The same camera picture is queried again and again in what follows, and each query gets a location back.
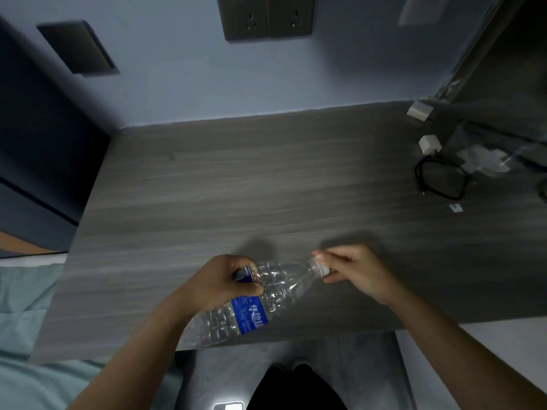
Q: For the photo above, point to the light green bed sheet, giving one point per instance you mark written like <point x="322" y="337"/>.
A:
<point x="25" y="333"/>

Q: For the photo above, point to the white bottle cap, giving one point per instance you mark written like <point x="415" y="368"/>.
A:
<point x="321" y="268"/>

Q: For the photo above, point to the dark wall switch plate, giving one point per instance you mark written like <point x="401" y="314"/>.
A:
<point x="77" y="47"/>

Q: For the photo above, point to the person's right fingers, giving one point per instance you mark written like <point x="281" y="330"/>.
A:
<point x="331" y="260"/>

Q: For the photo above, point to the white phone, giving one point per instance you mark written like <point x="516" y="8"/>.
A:
<point x="228" y="406"/>

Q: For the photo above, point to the person's right forearm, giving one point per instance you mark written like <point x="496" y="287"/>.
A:
<point x="461" y="354"/>

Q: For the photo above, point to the white small box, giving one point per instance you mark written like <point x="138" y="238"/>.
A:
<point x="419" y="110"/>

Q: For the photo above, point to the dark blue headboard panel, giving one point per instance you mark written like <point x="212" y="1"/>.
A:
<point x="38" y="157"/>

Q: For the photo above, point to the person's left hand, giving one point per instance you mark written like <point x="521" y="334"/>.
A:
<point x="213" y="281"/>

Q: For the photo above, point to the grey double wall socket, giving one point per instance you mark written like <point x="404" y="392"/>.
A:
<point x="267" y="16"/>

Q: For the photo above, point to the person's left thumb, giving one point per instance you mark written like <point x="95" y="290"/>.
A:
<point x="250" y="288"/>

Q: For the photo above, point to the person's right hand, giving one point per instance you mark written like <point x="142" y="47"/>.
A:
<point x="363" y="268"/>

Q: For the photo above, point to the small white tag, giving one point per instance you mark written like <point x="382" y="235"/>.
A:
<point x="456" y="207"/>

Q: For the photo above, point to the person's left forearm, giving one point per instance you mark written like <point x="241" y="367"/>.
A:
<point x="136" y="358"/>

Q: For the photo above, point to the clear plastic water bottle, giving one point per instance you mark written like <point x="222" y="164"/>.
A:
<point x="256" y="301"/>

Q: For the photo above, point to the white charger plug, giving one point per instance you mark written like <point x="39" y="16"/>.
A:
<point x="429" y="144"/>

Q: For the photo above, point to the crumpled clear plastic wrapper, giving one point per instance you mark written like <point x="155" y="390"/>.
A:
<point x="485" y="160"/>

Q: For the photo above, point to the person's black trousers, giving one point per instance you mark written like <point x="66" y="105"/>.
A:
<point x="295" y="390"/>

